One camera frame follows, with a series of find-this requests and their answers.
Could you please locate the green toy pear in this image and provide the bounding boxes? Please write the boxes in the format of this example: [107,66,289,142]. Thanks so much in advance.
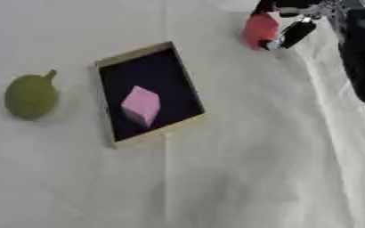
[3,69,61,121]

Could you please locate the tan box with black inside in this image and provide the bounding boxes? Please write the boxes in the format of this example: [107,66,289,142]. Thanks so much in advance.
[92,40,209,151]

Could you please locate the red toy fruit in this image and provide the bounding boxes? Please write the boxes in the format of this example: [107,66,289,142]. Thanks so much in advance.
[241,12,282,51]

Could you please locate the pink cube block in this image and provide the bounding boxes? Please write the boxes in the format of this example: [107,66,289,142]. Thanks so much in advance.
[120,85,163,129]

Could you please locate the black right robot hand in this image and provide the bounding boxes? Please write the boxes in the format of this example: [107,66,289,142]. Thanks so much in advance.
[251,0,323,52]

